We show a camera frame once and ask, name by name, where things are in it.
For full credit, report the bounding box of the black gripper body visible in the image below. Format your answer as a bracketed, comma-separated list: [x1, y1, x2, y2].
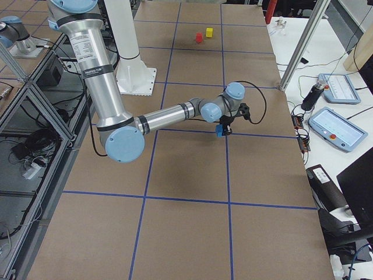
[219, 115, 235, 126]

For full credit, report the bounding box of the blue block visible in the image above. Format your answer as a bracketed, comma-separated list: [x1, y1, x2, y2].
[215, 124, 223, 137]

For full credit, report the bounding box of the red block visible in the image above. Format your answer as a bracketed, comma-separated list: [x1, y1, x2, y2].
[195, 32, 203, 44]

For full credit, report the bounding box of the yellow block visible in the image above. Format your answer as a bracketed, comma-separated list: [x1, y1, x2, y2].
[206, 27, 214, 38]

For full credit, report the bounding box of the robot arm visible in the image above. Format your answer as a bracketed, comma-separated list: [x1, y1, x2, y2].
[48, 1, 245, 163]
[1, 16, 43, 59]

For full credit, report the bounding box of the electronics circuit board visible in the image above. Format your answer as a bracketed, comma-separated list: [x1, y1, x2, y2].
[291, 115, 311, 153]

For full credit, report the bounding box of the brown paper table cover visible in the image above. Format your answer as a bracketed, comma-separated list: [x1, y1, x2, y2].
[27, 2, 333, 279]

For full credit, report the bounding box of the black water bottle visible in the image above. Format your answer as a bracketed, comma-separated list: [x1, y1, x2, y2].
[301, 82, 325, 111]

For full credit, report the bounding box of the near teach pendant tablet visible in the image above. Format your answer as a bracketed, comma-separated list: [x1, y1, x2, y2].
[308, 107, 368, 152]

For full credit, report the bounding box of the teach pendant tablet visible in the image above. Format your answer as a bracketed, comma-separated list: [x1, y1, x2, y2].
[318, 73, 361, 104]
[308, 107, 368, 152]

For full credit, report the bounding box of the black label printer box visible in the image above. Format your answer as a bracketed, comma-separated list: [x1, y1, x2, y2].
[306, 164, 347, 212]

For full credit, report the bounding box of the far teach pendant tablet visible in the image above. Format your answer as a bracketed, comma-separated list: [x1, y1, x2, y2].
[318, 73, 361, 104]

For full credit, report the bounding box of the red fire extinguisher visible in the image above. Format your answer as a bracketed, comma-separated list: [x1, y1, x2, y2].
[265, 0, 277, 25]

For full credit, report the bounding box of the black monitor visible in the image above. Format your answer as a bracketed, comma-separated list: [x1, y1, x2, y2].
[337, 148, 372, 227]

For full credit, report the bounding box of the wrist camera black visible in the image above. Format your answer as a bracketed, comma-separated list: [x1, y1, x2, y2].
[236, 103, 251, 121]

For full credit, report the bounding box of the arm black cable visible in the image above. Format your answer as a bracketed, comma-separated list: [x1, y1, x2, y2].
[224, 80, 268, 124]

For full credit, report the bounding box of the white camera stand post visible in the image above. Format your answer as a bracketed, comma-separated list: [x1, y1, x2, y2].
[104, 0, 157, 96]

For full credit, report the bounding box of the aluminium frame post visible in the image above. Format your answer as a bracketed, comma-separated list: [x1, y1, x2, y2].
[279, 0, 331, 92]

